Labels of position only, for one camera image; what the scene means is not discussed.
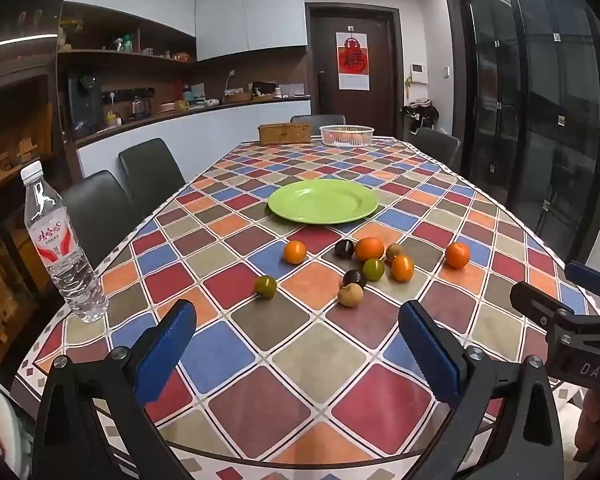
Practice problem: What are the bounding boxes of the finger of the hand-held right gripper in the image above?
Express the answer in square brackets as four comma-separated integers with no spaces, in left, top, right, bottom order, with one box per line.
[564,260,600,312]
[510,281,579,332]

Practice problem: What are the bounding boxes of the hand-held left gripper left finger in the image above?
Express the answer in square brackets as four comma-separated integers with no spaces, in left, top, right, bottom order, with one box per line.
[30,299,198,480]

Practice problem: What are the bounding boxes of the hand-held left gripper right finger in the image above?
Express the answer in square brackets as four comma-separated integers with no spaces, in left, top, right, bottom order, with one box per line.
[397,300,566,480]

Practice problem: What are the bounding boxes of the small orange tomato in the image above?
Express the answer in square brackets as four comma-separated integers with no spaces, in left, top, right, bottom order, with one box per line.
[283,240,308,265]
[391,254,415,283]

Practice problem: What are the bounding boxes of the tan round fruit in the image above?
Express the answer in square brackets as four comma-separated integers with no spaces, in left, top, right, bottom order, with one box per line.
[337,283,365,308]

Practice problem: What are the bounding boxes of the green tomato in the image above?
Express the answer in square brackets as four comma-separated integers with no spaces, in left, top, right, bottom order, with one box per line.
[362,258,386,282]
[253,275,278,300]

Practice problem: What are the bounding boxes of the large orange mandarin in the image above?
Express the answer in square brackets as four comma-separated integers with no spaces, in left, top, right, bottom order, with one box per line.
[354,236,385,263]

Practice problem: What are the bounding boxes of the green plate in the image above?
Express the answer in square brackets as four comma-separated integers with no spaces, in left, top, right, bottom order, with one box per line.
[267,178,380,225]

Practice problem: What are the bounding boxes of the person's right hand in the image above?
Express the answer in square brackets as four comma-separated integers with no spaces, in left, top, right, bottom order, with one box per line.
[574,387,600,463]

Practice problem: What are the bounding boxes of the colourful checked tablecloth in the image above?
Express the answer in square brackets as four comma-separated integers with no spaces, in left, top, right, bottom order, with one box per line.
[10,136,588,480]

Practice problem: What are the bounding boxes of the dark leather chair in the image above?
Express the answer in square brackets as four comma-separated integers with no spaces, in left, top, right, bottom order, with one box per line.
[55,170,137,271]
[290,114,347,128]
[118,138,187,206]
[409,127,462,166]

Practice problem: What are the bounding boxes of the clear plastic water bottle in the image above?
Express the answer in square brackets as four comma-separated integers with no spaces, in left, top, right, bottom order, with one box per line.
[20,162,110,324]

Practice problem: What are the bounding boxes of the black framed glass doors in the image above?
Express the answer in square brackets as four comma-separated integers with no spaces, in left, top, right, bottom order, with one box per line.
[445,0,600,271]

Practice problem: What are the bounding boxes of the black and white bag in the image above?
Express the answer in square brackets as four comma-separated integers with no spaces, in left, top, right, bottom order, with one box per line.
[400,100,440,135]

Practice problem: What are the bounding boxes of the white kitchen counter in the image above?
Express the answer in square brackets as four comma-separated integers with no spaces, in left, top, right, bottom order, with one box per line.
[75,94,312,181]

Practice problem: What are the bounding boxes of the white plastic basket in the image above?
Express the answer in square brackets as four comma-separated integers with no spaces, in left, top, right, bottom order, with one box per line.
[319,124,375,148]

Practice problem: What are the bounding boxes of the woven wicker box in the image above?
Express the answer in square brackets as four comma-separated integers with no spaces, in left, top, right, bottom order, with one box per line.
[258,122,312,146]

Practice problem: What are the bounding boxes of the black water dispenser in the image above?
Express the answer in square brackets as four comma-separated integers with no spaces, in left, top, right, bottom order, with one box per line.
[67,72,105,138]

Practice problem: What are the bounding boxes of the dark wooden display cabinet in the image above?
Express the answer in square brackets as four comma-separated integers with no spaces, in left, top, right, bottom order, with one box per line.
[0,10,71,376]

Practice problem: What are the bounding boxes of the dark brown door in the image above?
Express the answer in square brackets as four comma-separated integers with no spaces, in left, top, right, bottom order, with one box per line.
[305,2,401,141]

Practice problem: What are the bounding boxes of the white upper cabinets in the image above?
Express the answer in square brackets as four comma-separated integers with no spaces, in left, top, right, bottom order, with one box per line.
[64,0,306,63]

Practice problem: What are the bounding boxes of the wooden wall shelf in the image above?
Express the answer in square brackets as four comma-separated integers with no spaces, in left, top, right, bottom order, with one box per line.
[57,1,197,67]

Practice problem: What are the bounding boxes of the red and white wall calendar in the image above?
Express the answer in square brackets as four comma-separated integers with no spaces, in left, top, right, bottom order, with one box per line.
[336,31,371,92]

